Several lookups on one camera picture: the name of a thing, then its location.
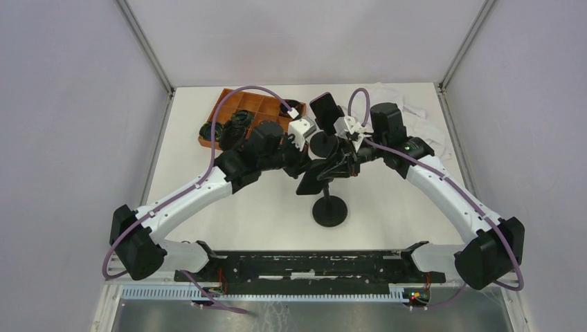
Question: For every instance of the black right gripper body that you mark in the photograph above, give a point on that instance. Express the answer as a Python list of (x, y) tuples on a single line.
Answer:
[(366, 153)]

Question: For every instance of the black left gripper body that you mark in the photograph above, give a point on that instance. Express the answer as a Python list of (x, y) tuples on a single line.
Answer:
[(290, 157)]

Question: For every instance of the small black phone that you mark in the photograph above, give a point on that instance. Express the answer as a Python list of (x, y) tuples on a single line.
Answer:
[(309, 181)]

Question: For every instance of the black round base phone stand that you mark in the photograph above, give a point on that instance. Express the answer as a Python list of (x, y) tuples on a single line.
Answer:
[(322, 145)]

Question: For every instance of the purple edged black phone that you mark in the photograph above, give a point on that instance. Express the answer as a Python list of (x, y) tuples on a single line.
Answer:
[(326, 112)]

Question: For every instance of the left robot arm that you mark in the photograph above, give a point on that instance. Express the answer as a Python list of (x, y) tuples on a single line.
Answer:
[(138, 237)]

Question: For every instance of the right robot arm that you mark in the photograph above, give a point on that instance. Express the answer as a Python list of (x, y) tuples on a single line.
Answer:
[(492, 248)]

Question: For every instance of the rolled tie top right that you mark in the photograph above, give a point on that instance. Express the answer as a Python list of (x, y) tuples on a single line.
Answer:
[(294, 104)]

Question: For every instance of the white crumpled cloth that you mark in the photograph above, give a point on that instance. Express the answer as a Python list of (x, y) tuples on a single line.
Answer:
[(421, 111)]

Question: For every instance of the orange wooden compartment tray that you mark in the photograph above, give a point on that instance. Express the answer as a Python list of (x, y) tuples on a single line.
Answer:
[(265, 108)]

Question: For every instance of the rolled dark patterned tie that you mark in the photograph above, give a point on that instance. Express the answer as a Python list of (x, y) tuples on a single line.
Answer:
[(233, 135)]

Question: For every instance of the rolled green patterned tie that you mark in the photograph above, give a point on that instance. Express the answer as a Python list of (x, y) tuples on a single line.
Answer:
[(243, 118)]

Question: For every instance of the rolled blue yellow tie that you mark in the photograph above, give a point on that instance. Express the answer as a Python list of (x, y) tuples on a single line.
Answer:
[(209, 130)]

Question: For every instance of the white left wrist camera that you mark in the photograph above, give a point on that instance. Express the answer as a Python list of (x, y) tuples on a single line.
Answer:
[(301, 129)]

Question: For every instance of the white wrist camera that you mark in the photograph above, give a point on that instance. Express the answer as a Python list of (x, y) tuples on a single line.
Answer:
[(352, 130), (301, 129)]

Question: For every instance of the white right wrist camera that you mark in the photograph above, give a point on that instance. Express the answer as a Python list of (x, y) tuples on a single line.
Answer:
[(352, 130)]

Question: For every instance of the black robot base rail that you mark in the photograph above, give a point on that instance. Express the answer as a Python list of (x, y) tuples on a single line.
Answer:
[(386, 265)]

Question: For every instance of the white slotted cable duct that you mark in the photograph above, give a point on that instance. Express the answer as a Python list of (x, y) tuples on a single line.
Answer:
[(336, 289)]

